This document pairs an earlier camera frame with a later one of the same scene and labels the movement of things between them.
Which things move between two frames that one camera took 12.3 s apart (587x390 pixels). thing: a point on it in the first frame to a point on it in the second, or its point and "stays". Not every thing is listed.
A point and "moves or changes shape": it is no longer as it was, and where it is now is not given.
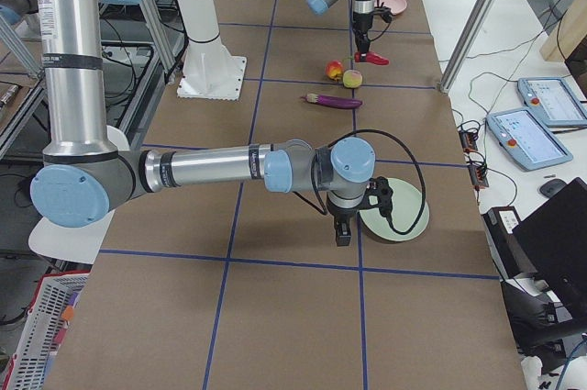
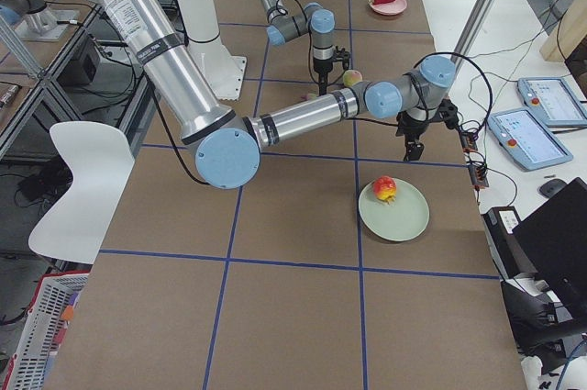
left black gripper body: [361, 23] to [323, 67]
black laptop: [555, 239] stays
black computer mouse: [551, 186] stays
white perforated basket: [43, 331] stays
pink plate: [396, 4] stays
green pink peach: [352, 78] stays
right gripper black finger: [342, 229] to [414, 150]
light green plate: [406, 203] stays
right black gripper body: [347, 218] to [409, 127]
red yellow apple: [334, 70] moves or changes shape
